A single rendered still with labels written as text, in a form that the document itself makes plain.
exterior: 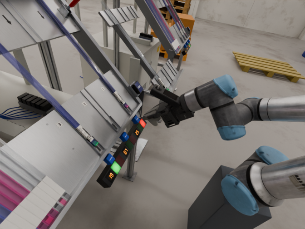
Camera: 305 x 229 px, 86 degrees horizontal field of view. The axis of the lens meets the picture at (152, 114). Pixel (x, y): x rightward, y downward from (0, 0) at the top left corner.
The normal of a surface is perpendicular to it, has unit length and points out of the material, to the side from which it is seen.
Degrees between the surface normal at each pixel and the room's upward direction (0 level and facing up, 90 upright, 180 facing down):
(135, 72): 90
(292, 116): 106
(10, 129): 0
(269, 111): 86
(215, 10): 90
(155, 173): 0
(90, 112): 45
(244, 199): 97
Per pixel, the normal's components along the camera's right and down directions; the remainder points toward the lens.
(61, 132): 0.76, -0.32
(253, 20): -0.24, 0.60
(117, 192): 0.14, -0.76
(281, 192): -0.65, 0.49
